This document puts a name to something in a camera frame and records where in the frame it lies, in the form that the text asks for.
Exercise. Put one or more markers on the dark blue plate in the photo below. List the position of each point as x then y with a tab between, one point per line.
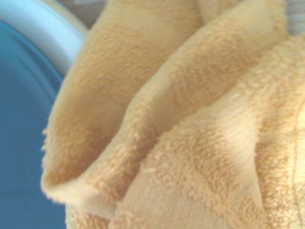
19	143

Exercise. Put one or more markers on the yellow terry towel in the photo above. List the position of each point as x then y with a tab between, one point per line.
190	119

